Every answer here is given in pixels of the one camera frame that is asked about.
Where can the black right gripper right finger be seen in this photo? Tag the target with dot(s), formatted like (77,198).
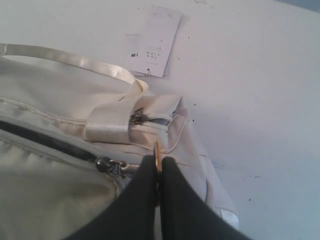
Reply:
(184,215)

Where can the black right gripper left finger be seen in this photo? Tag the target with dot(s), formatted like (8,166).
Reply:
(132,215)

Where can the metal main zipper pull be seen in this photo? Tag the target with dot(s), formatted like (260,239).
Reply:
(121,169)

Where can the cream duffel bag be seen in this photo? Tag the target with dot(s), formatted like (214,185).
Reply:
(59,112)

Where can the dark pocket zipper pull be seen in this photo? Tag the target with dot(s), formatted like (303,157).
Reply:
(138,117)

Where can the white paper hang tag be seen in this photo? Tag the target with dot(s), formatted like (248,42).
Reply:
(151,53)

